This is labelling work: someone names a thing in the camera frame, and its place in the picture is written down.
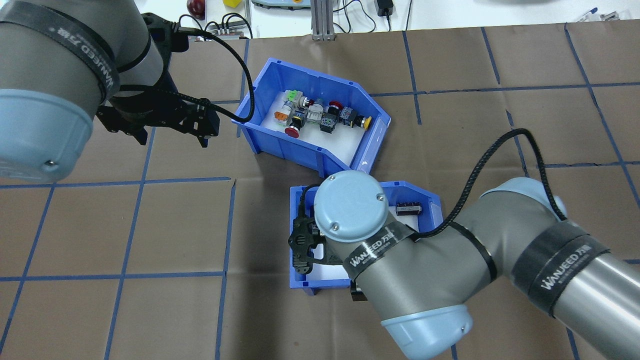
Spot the blue bin holding black part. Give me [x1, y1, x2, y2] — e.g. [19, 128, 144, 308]
[289, 181, 444, 296]

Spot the blue bin holding button switches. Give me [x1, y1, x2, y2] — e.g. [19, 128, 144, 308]
[235, 57, 392, 179]

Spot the red mushroom button blue block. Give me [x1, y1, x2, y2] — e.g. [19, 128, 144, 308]
[284, 111, 307, 139]

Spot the red mushroom button black block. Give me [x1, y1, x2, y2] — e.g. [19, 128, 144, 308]
[320, 101, 345, 135]

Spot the black usb hub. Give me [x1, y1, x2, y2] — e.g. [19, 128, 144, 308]
[206, 22, 251, 40]

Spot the light blue teach pendant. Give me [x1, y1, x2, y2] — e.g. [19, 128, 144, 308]
[251, 0, 311, 10]

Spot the blue pen with grey clip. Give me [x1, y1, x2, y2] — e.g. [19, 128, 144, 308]
[575, 7, 621, 23]

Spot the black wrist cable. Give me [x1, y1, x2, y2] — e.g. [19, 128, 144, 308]
[299, 128, 568, 241]
[117, 22, 257, 124]

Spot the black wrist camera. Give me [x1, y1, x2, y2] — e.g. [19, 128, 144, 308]
[141, 12, 192, 55]
[287, 215, 328, 275]

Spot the white switch with orange block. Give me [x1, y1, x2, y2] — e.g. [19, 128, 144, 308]
[274, 100, 297, 125]

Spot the white switch with green label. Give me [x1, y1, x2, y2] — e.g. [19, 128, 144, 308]
[286, 89, 314, 109]

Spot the white switch with green lens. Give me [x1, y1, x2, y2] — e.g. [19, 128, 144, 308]
[306, 100, 326, 125]

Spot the yellow button black switch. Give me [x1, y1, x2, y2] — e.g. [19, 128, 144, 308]
[339, 107, 373, 130]

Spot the aluminium extrusion post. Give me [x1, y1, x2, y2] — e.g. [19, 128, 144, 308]
[310, 0, 337, 41]

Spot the thin black cable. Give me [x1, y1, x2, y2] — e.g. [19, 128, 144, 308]
[334, 0, 377, 34]

